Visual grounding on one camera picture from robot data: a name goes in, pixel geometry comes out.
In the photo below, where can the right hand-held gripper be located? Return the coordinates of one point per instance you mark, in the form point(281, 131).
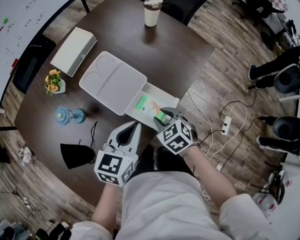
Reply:
point(177, 136)

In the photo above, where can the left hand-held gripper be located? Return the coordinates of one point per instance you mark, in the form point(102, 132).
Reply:
point(110, 164)

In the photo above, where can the white box with lid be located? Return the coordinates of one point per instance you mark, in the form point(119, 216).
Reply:
point(115, 84)

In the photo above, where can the person's right forearm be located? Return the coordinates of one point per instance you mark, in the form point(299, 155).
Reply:
point(210, 176)

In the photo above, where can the person's left forearm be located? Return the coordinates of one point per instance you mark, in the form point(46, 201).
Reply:
point(107, 204)

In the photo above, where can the white rectangular lidded box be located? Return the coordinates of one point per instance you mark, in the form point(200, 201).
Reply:
point(73, 51)

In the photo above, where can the person's left leg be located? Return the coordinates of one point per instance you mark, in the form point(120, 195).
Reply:
point(147, 159)

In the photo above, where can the person's leg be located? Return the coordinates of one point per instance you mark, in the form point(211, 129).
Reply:
point(172, 161)
point(147, 159)

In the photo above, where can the person's right leg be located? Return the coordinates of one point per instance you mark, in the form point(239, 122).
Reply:
point(172, 161)

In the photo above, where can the white power strip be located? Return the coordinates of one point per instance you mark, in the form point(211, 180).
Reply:
point(226, 125)

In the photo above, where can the person's white shirt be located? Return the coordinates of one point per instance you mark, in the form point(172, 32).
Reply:
point(160, 209)

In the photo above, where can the potted orange flowers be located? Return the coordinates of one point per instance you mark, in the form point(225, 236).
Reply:
point(55, 82)

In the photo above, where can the white lidded travel cup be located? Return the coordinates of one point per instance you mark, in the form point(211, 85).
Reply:
point(152, 14)

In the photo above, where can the black mesh office chair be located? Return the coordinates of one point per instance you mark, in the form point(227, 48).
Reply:
point(180, 1)

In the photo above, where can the large whiteboard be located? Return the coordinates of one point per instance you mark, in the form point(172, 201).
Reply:
point(20, 34)

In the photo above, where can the pink checkered cloth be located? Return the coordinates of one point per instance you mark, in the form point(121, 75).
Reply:
point(277, 0)

